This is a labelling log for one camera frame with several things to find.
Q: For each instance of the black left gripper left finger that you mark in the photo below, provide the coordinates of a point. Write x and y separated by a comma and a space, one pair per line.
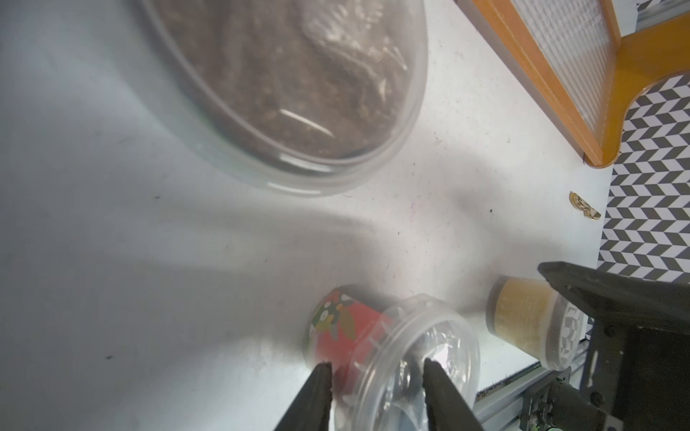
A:
311, 408

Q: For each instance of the golden patterned knife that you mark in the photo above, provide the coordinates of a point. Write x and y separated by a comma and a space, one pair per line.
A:
585, 208

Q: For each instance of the green seed container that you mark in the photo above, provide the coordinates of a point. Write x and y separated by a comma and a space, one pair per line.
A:
309, 98

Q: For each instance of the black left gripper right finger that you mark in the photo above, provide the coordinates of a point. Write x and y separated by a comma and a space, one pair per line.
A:
446, 408

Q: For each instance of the metal base rail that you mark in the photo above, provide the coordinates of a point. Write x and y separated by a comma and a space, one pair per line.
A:
503, 406

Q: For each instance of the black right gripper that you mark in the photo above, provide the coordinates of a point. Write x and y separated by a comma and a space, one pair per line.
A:
633, 378

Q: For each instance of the orange three-tier wooden shelf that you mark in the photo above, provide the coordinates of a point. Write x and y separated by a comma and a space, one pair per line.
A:
575, 63

